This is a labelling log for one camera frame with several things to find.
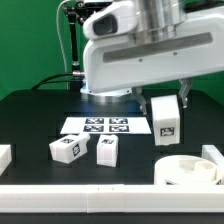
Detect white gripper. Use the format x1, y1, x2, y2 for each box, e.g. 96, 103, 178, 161
83, 6, 224, 115

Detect white round stool seat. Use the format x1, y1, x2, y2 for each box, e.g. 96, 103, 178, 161
154, 155, 222, 186

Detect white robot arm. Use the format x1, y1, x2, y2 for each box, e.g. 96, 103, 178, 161
83, 0, 224, 106

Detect white marker sheet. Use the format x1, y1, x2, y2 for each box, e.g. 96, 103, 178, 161
60, 117, 151, 134

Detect white right barrier block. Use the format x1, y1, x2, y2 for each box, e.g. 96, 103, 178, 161
201, 145, 224, 185

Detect white barrier block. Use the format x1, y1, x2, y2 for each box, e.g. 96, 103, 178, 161
201, 145, 224, 185
0, 145, 12, 176

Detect white front barrier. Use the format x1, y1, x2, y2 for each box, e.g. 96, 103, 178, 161
0, 185, 224, 213

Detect white left barrier block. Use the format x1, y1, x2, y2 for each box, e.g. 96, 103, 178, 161
0, 145, 12, 176

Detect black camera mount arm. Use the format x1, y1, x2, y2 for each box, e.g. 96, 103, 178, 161
63, 0, 90, 71

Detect black cables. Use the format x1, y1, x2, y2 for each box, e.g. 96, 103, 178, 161
31, 72, 86, 91

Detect white cable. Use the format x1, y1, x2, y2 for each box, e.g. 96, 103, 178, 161
55, 0, 73, 74

